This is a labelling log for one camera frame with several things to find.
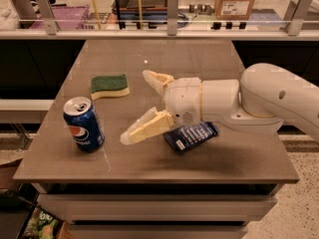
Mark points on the cardboard box with label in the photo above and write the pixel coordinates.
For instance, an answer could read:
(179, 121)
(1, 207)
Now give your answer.
(233, 9)

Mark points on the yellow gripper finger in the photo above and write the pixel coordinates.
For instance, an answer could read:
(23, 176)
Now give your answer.
(158, 81)
(152, 123)

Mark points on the upper white drawer front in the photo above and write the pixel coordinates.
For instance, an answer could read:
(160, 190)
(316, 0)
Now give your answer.
(98, 207)

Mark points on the green yellow sponge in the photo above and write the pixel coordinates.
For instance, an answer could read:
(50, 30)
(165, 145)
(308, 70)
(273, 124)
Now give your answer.
(109, 87)

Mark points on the white drawer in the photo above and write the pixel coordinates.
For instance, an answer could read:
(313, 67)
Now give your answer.
(157, 232)
(98, 207)

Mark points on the blue snack wrapper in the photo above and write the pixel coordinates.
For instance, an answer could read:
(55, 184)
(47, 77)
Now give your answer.
(187, 137)

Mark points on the purple plastic crate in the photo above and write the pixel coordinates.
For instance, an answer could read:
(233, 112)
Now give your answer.
(64, 18)

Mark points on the glass railing with metal posts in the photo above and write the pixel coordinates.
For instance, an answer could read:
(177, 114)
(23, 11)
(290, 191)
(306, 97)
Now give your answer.
(180, 19)

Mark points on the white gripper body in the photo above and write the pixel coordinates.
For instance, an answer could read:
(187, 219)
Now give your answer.
(183, 100)

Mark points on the blue pepsi can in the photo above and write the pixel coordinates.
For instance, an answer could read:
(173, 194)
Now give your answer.
(80, 115)

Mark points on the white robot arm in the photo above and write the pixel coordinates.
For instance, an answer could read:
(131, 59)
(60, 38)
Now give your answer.
(262, 100)

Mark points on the lower white drawer front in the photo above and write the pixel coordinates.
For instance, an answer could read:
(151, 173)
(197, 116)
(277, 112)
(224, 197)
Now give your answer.
(157, 232)

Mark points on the green chips bag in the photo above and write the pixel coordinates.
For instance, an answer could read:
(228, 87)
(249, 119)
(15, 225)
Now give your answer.
(41, 225)

